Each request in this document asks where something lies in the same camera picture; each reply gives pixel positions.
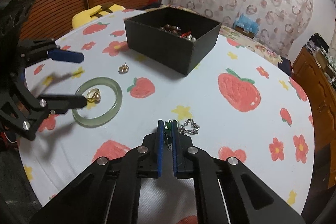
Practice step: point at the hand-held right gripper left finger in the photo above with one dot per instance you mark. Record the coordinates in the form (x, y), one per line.
(160, 150)

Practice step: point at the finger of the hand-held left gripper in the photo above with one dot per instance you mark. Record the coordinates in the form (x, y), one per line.
(65, 56)
(65, 103)

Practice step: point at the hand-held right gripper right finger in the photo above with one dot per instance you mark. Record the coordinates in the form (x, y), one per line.
(176, 155)

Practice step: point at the pale green jade bangle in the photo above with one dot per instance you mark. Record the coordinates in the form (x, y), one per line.
(118, 99)

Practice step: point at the black cardboard box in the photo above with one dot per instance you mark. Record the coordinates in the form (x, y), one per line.
(157, 45)

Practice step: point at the yellow plush toy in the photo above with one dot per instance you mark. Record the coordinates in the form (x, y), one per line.
(81, 19)

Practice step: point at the small gold ear stud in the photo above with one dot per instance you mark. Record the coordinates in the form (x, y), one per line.
(123, 68)

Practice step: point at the floral bed sheet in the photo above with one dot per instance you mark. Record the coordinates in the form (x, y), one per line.
(246, 43)

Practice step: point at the small cardboard box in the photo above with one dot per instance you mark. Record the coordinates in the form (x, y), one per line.
(242, 30)

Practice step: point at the blue plastic bag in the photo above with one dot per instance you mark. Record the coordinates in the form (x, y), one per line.
(249, 23)

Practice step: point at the wooden low cabinet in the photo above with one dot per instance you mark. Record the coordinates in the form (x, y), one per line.
(315, 87)

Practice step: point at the box with striped cloth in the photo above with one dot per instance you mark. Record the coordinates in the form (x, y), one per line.
(328, 61)

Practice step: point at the dark clothes pile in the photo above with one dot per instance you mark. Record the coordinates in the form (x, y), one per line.
(316, 41)

